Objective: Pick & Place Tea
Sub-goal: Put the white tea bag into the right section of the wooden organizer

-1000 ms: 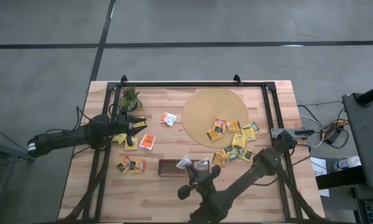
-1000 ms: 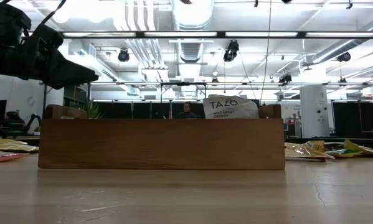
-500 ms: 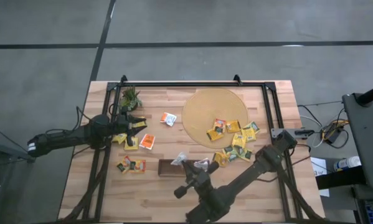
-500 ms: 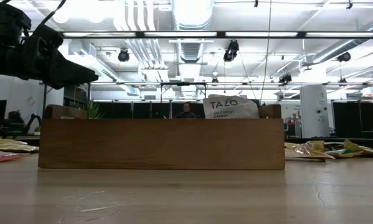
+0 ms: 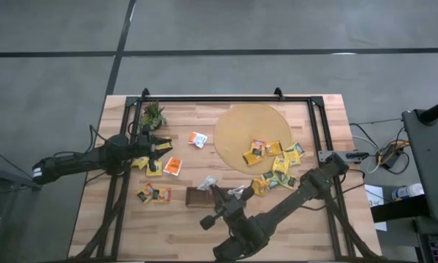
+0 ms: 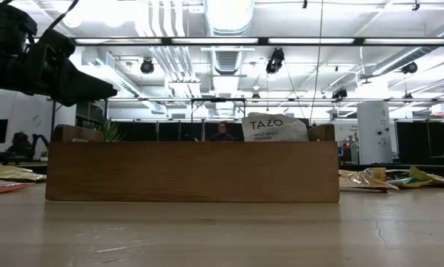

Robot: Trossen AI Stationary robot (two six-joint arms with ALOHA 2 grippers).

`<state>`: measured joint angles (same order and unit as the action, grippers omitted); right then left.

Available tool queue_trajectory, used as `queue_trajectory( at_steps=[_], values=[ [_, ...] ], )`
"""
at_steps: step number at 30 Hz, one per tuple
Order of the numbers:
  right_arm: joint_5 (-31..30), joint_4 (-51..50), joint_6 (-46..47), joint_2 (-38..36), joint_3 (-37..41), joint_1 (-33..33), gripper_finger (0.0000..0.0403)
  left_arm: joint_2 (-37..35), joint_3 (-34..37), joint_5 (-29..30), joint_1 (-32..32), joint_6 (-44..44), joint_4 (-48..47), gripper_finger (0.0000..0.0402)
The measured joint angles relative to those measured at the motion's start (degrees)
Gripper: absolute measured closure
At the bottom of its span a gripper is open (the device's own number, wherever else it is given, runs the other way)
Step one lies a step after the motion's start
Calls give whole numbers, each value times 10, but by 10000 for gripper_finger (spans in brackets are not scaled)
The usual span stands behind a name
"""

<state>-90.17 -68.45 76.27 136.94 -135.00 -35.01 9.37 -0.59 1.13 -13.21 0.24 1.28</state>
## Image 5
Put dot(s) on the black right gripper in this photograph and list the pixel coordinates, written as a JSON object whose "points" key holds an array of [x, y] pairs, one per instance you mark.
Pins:
{"points": [[231, 213]]}

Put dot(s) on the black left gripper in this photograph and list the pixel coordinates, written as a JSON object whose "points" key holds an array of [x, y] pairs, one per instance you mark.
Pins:
{"points": [[148, 148]]}

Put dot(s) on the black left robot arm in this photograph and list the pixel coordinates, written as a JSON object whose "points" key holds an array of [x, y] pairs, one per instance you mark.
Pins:
{"points": [[76, 160]]}

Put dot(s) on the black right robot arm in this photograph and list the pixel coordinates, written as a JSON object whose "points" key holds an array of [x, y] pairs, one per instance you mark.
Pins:
{"points": [[277, 215]]}

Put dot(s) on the wooden three-compartment tray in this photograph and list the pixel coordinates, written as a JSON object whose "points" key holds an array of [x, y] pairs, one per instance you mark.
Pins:
{"points": [[198, 199]]}

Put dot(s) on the small potted succulent plant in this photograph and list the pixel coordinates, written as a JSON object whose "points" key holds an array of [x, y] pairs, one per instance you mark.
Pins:
{"points": [[153, 117]]}

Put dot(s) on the pile of packets right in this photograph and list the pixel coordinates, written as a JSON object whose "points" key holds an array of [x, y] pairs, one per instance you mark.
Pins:
{"points": [[281, 165]]}

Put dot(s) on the round woven tan placemat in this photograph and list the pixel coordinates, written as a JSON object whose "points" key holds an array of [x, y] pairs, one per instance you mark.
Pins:
{"points": [[240, 128]]}

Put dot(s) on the white paper sheet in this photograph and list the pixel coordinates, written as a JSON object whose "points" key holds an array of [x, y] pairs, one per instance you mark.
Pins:
{"points": [[374, 195]]}

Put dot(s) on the dark metal side stand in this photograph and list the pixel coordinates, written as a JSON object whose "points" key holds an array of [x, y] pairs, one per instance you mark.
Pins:
{"points": [[6, 179]]}

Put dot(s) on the black yellow power adapter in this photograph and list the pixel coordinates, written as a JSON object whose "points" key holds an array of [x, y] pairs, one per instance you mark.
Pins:
{"points": [[391, 158]]}

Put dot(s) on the black shelf bar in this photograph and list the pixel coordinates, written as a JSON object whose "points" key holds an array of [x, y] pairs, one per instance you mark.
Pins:
{"points": [[398, 209]]}

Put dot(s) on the white bottle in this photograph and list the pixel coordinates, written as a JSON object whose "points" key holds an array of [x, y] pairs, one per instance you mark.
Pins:
{"points": [[408, 191]]}

